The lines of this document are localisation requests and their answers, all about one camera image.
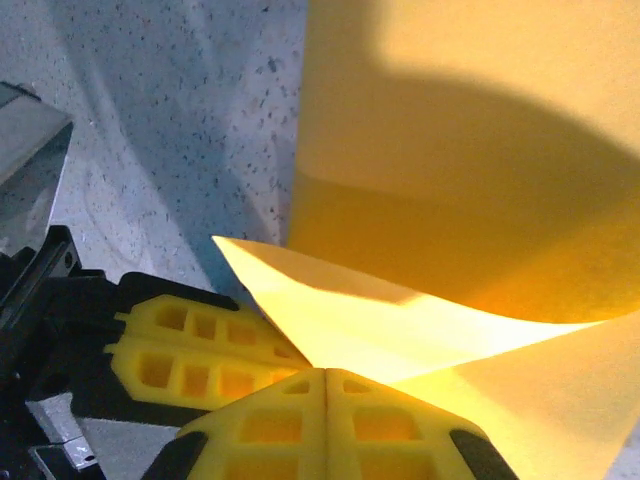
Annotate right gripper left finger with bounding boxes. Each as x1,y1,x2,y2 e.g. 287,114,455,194
144,368,329,480

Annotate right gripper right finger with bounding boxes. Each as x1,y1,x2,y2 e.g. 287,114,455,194
325,368,519,480

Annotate yellow paper sheet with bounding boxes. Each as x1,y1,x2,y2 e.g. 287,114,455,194
212,0,640,480

